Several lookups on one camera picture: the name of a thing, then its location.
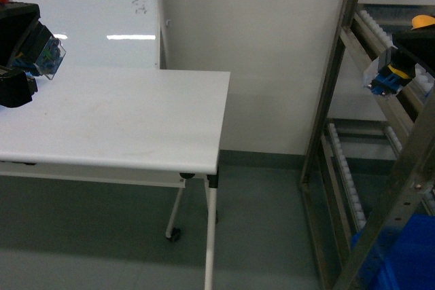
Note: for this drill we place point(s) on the yellow mushroom push button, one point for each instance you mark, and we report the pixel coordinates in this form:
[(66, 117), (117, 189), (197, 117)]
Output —
[(393, 70)]

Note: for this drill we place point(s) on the red mushroom push button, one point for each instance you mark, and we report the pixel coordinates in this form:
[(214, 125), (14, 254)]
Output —
[(49, 51)]

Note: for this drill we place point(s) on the blue plastic bin centre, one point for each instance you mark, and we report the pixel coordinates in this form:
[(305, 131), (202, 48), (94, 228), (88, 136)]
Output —
[(410, 262)]

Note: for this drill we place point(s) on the white wall corner post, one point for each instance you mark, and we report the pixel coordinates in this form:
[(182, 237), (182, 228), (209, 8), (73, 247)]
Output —
[(164, 53)]

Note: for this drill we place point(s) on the metal roller rack frame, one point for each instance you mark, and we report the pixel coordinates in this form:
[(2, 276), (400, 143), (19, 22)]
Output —
[(369, 166)]

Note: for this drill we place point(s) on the white folding table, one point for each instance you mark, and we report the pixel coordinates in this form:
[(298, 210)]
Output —
[(144, 127)]

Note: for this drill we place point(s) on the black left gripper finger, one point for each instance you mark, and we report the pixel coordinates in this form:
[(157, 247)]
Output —
[(18, 21), (17, 88)]

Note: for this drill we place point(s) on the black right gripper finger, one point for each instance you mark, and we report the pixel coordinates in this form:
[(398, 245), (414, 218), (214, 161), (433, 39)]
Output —
[(417, 44)]

